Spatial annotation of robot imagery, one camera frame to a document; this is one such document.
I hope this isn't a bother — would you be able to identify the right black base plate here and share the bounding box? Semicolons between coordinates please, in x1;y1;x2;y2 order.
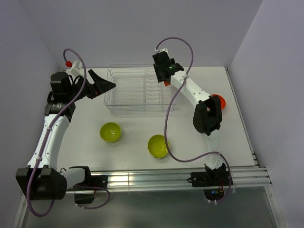
187;171;233;202

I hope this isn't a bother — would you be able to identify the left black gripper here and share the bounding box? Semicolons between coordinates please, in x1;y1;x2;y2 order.
67;69;115;102

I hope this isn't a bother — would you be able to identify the aluminium mounting rail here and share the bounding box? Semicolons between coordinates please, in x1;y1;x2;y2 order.
66;166;273;192

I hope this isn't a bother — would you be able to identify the green bowl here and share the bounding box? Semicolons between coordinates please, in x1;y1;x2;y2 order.
147;134;169;159
99;122;122;143

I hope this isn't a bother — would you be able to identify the wire dish rack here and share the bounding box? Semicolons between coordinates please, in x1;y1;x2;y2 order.
104;64;176;116

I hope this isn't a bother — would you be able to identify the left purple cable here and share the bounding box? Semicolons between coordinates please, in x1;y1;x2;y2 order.
26;48;111;217

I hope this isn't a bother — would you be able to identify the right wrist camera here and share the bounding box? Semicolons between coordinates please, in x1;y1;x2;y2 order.
155;48;169;54

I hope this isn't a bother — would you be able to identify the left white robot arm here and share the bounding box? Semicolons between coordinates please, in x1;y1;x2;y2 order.
16;69;116;200

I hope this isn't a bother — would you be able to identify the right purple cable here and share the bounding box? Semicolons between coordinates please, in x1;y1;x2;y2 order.
156;37;233;203

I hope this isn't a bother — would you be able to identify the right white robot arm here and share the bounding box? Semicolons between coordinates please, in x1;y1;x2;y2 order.
152;50;229;185

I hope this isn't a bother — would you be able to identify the purple cable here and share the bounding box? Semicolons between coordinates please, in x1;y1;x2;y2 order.
156;37;233;203
26;48;111;217

